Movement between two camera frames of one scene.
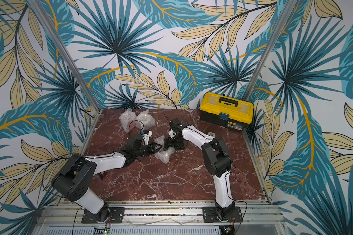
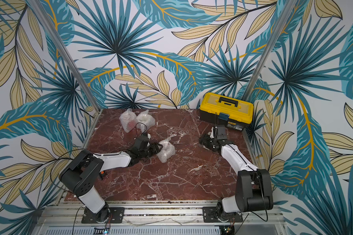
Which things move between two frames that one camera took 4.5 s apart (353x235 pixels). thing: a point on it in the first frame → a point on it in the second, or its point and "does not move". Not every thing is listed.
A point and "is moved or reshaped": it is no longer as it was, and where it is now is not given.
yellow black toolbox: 230,112 does not move
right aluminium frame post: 270,49 does not move
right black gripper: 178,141 → 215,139
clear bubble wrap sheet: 164,155 is moved or reshaped
